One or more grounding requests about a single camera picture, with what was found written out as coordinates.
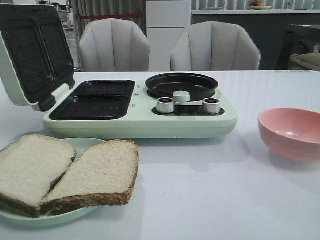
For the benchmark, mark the bread slice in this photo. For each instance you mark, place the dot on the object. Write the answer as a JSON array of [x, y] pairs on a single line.
[[105, 175], [29, 169]]

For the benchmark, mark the pink bowl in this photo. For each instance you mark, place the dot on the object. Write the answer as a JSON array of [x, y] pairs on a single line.
[[291, 133]]

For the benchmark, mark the green breakfast maker lid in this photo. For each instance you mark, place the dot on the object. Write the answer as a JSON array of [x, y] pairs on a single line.
[[35, 59]]

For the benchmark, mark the green breakfast maker base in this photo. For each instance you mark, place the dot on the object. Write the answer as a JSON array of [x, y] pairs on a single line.
[[123, 109]]

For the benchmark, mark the left silver control knob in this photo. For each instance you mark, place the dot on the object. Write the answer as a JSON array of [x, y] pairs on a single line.
[[165, 105]]

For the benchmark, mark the silver control knob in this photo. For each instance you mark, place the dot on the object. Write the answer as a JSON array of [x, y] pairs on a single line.
[[211, 106], [165, 105]]

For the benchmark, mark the black round frying pan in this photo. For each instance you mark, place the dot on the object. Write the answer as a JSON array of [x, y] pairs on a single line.
[[198, 86]]

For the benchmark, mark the right silver control knob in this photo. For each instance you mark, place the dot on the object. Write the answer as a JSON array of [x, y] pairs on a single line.
[[211, 106]]

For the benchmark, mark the green round plate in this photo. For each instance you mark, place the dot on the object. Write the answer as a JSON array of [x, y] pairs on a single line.
[[52, 219]]

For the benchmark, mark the right beige chair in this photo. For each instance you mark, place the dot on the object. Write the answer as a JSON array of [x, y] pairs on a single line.
[[215, 46]]

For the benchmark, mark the beige chair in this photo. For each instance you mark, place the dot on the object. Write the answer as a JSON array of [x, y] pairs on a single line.
[[215, 46], [114, 45]]

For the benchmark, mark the left beige chair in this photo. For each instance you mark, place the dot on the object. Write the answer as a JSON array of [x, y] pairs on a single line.
[[114, 45]]

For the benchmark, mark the white refrigerator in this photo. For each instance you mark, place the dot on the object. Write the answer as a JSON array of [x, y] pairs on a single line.
[[165, 20]]

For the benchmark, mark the grey corrugated curtain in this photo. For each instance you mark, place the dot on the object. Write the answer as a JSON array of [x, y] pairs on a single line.
[[95, 8]]

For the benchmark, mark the grey kitchen counter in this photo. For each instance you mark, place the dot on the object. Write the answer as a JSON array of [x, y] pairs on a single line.
[[277, 33]]

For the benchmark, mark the fruit plate on counter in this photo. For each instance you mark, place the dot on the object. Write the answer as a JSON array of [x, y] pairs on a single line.
[[257, 5]]

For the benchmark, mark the beige cushion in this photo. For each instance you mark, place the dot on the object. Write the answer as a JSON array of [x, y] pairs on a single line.
[[308, 61]]

